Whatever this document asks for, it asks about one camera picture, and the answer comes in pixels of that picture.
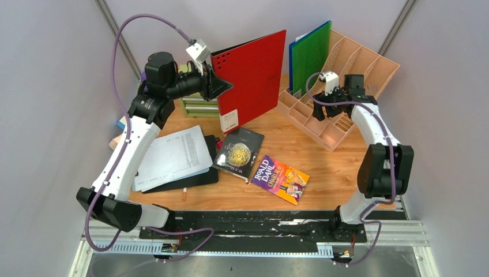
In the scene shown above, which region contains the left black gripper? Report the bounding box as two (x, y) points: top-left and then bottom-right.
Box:
(165, 59), (233, 101)

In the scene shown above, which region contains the peach file organizer rack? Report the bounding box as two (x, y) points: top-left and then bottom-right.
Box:
(275, 31), (400, 152)

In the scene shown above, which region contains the red folder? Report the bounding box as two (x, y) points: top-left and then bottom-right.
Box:
(211, 29), (287, 134)

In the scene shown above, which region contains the black Moon and Sixpence book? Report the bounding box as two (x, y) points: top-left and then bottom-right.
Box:
(212, 127), (265, 183)

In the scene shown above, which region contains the purple Roald Dahl book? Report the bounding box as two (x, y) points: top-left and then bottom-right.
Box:
(251, 155), (310, 205)

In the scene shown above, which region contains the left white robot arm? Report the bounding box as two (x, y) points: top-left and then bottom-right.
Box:
(76, 51), (233, 238)

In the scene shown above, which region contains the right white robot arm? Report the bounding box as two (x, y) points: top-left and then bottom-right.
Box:
(306, 71), (414, 241)

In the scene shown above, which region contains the green drawer cabinet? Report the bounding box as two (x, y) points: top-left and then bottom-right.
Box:
(178, 64), (220, 118)

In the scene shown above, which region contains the blue folder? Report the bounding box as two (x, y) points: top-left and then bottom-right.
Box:
(288, 20), (332, 94)

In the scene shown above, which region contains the purple phone stand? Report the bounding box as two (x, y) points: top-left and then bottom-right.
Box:
(141, 72), (147, 92)

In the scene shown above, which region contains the clipboard with white papers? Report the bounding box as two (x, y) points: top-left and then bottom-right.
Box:
(133, 125), (213, 192)

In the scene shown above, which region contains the black notebook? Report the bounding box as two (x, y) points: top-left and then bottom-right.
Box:
(143, 135), (219, 194)

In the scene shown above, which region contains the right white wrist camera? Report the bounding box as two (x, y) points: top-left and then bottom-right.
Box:
(319, 71), (340, 96)

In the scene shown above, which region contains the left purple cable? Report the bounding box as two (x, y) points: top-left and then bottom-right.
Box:
(84, 14), (216, 264)

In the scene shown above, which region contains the purple cable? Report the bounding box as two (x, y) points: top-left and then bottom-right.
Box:
(84, 14), (216, 264)
(305, 72), (398, 267)

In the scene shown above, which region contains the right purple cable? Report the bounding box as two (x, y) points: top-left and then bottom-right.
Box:
(305, 72), (398, 267)

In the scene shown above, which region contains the black mounting base plate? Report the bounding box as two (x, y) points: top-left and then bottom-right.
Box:
(139, 210), (367, 253)

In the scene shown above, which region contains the aluminium frame rail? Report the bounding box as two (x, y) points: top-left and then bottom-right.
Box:
(70, 211), (439, 276)

